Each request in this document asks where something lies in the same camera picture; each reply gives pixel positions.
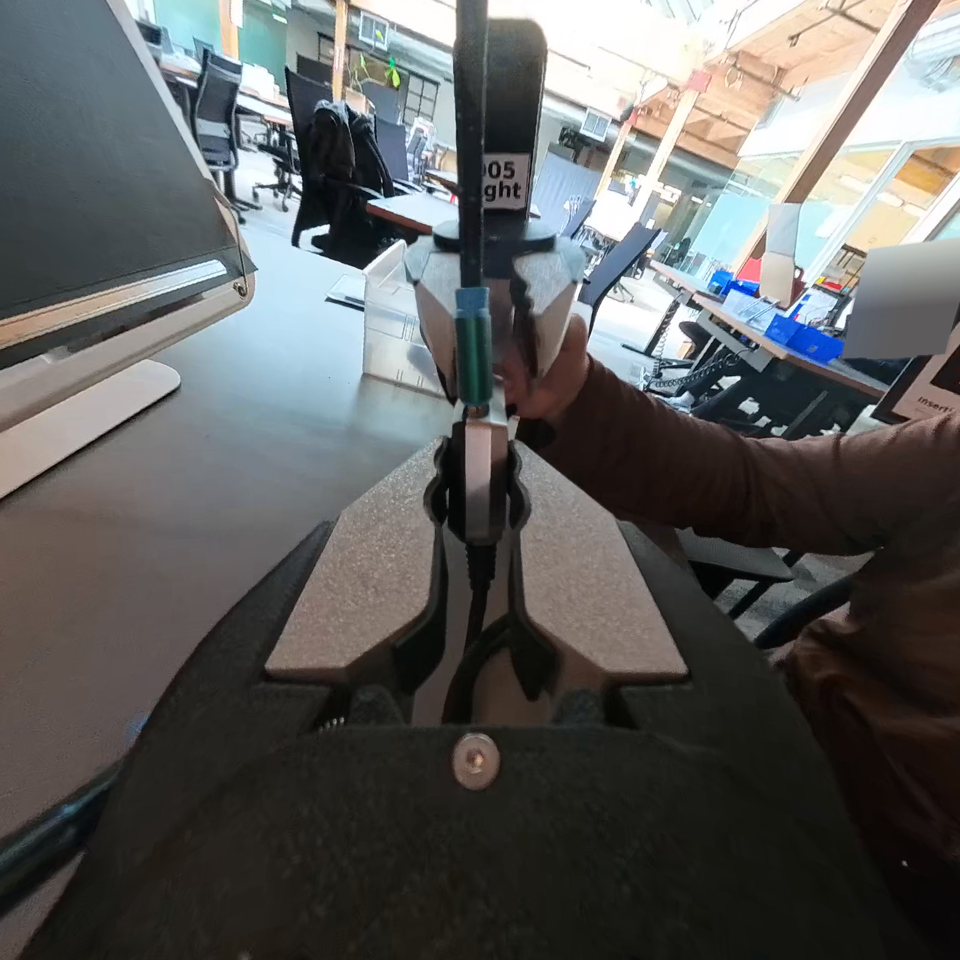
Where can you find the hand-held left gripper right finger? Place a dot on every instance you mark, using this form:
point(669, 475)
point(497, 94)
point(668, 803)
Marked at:
point(592, 592)

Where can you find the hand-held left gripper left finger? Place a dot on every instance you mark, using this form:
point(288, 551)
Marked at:
point(360, 592)

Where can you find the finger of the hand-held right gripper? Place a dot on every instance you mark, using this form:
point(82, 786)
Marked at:
point(435, 300)
point(559, 300)

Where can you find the clear plastic bin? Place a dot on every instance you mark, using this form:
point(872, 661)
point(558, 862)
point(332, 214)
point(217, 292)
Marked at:
point(390, 337)

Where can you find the person's right forearm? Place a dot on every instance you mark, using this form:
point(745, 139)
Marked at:
point(712, 472)

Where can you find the person's right hand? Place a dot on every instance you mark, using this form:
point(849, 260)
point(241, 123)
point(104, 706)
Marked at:
point(555, 390)

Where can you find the clear flat lid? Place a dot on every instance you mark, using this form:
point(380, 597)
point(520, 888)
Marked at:
point(346, 291)

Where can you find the white top desk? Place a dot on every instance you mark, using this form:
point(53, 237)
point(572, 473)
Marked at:
point(412, 214)

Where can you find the black chair with jacket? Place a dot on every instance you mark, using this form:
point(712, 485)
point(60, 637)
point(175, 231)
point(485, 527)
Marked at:
point(337, 165)

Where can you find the long desk with crates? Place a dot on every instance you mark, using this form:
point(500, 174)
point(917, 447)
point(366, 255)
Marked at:
point(750, 330)

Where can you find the cardboard box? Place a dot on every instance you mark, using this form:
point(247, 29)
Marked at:
point(787, 255)

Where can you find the blue plastic crate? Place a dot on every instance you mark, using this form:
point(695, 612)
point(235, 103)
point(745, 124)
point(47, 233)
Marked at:
point(810, 341)

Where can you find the person's upper body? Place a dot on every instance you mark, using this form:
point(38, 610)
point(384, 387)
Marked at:
point(885, 712)

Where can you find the black monitor with white base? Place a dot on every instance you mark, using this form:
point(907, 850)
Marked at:
point(97, 150)

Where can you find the framed marker sign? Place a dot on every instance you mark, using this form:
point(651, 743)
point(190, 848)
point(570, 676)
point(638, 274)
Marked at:
point(934, 390)

